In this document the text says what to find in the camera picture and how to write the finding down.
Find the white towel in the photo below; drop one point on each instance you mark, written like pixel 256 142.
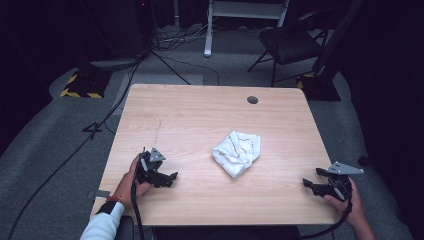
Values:
pixel 237 153

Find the black seat cushion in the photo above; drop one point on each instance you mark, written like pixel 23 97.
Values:
pixel 126 230

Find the black tripod leg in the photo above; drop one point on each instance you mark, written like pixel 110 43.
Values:
pixel 170 67

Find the person's dark lap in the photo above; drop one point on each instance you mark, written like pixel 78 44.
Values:
pixel 226 233

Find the small black floor object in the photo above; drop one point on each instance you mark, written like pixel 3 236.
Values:
pixel 364 161

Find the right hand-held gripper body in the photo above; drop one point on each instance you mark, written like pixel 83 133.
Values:
pixel 340 186

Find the white metal stand frame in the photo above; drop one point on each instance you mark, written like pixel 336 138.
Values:
pixel 243 10

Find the person's right hand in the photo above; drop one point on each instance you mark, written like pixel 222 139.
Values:
pixel 355 208

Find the black yellow striped base plate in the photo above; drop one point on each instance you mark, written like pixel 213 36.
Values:
pixel 321 90
pixel 85 85

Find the person's left hand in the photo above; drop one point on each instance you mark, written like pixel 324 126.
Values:
pixel 126 188

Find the black folding chair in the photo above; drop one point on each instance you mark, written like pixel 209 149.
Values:
pixel 290 45

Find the dark slanted stand pole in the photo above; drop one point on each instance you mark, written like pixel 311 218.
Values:
pixel 336 36

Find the grey tape strip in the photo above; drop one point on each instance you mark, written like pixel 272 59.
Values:
pixel 100 194

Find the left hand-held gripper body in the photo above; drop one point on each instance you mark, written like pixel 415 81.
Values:
pixel 148 166

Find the red wristband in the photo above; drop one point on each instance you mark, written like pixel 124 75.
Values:
pixel 114 199

